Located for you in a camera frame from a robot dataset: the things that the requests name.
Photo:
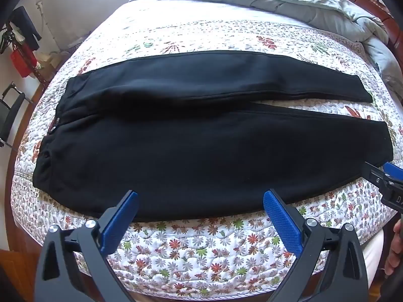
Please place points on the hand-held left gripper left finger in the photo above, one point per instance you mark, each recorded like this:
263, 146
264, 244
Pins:
121, 214

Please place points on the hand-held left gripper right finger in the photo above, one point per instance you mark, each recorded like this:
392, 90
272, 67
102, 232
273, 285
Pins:
283, 217

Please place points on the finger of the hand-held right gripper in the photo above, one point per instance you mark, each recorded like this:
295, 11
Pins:
395, 170
376, 173

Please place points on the black pants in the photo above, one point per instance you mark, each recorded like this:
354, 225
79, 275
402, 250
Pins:
189, 148

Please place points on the person's right hand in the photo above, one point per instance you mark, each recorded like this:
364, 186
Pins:
393, 258

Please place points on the person's light garment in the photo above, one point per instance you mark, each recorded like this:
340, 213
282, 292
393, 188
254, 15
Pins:
374, 248

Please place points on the floral quilted bed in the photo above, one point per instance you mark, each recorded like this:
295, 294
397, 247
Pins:
189, 251

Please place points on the black chair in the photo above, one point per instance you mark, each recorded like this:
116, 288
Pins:
12, 113

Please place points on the wooden headboard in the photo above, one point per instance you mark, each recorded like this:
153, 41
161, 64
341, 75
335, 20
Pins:
382, 19

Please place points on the beige box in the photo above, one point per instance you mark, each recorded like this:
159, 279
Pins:
48, 66

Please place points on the red bag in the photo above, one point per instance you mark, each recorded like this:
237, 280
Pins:
22, 61

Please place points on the grey-blue duvet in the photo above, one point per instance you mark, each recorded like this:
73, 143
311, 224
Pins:
283, 6

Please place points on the dark hangers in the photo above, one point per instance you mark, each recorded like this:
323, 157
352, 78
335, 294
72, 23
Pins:
6, 39

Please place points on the black hanging clothes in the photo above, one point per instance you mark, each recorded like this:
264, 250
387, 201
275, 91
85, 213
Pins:
26, 26

